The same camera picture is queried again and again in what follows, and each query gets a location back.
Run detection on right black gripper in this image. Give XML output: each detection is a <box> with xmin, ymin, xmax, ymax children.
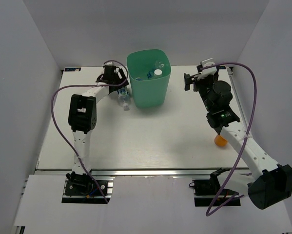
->
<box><xmin>184</xmin><ymin>74</ymin><xmax>219</xmax><ymax>113</ymax></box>

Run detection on bottle green blue label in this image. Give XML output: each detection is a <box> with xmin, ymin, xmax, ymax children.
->
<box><xmin>117</xmin><ymin>87</ymin><xmax>131</xmax><ymax>111</ymax></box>

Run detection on crushed bottle blue label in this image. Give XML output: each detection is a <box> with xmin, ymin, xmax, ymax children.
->
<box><xmin>147</xmin><ymin>60</ymin><xmax>165</xmax><ymax>79</ymax></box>

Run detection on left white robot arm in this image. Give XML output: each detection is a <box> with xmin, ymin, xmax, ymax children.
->
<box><xmin>68</xmin><ymin>61</ymin><xmax>129</xmax><ymax>175</ymax></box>

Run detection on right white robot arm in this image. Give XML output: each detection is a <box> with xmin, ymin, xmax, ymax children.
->
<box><xmin>184</xmin><ymin>71</ymin><xmax>292</xmax><ymax>210</ymax></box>

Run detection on green plastic bin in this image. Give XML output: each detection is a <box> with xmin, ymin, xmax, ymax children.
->
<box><xmin>127</xmin><ymin>49</ymin><xmax>171</xmax><ymax>108</ymax></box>

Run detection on orange juice bottle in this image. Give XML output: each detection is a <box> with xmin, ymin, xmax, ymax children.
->
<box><xmin>214</xmin><ymin>135</ymin><xmax>228</xmax><ymax>147</ymax></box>

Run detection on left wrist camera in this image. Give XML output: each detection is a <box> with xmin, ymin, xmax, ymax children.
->
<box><xmin>103</xmin><ymin>61</ymin><xmax>117</xmax><ymax>69</ymax></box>

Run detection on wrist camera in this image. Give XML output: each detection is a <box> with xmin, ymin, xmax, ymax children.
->
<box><xmin>103</xmin><ymin>61</ymin><xmax>117</xmax><ymax>69</ymax></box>
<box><xmin>197</xmin><ymin>58</ymin><xmax>217</xmax><ymax>80</ymax></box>

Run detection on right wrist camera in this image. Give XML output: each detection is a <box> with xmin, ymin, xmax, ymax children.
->
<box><xmin>197</xmin><ymin>58</ymin><xmax>217</xmax><ymax>80</ymax></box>

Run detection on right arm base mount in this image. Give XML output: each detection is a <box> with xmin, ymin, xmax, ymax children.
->
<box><xmin>188</xmin><ymin>168</ymin><xmax>241</xmax><ymax>207</ymax></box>

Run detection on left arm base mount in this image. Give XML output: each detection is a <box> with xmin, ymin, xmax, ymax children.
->
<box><xmin>61</xmin><ymin>172</ymin><xmax>113</xmax><ymax>204</ymax></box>

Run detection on aluminium frame rail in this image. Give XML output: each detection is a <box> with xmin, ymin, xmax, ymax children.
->
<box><xmin>34</xmin><ymin>168</ymin><xmax>250</xmax><ymax>176</ymax></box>

